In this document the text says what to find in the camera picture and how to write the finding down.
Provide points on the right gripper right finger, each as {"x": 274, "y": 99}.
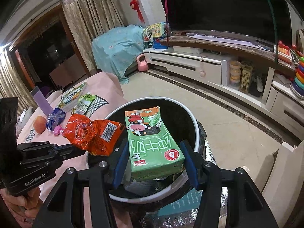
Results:
{"x": 246, "y": 207}

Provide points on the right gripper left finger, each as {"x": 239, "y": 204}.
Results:
{"x": 81, "y": 198}

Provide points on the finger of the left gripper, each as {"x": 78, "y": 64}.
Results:
{"x": 67, "y": 151}

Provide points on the orange snack bag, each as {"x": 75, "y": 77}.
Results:
{"x": 98, "y": 137}

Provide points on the green milk carton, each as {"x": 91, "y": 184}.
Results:
{"x": 153, "y": 152}

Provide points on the person's left hand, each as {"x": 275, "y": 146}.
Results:
{"x": 24, "y": 209}

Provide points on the pink candy wrapper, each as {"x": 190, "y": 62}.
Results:
{"x": 58, "y": 130}

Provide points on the blue plastic wrapper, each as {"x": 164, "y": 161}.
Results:
{"x": 55, "y": 118}

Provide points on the red apple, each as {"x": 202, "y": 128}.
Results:
{"x": 39, "y": 124}

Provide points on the purple tumbler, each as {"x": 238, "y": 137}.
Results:
{"x": 41, "y": 101}

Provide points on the colourful book stack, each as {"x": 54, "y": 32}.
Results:
{"x": 70, "y": 98}

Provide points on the green crumpled snack wrapper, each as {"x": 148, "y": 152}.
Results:
{"x": 83, "y": 104}

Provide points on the silver foil mat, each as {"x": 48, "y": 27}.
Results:
{"x": 183, "y": 212}

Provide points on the teal covered furniture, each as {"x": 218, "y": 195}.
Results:
{"x": 116, "y": 50}

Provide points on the pink kettlebell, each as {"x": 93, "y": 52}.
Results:
{"x": 142, "y": 63}

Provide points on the rainbow stacking toy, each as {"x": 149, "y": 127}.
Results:
{"x": 297, "y": 86}

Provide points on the beige curtain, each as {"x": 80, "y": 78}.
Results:
{"x": 88, "y": 19}

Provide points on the white TV cabinet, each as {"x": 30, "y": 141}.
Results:
{"x": 267, "y": 78}

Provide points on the stacked snack containers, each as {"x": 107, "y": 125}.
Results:
{"x": 235, "y": 73}

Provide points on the toy cash register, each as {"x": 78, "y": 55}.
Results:
{"x": 153, "y": 34}

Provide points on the red toy telephone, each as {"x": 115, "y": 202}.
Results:
{"x": 283, "y": 52}

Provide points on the black television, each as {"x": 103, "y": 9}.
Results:
{"x": 267, "y": 20}

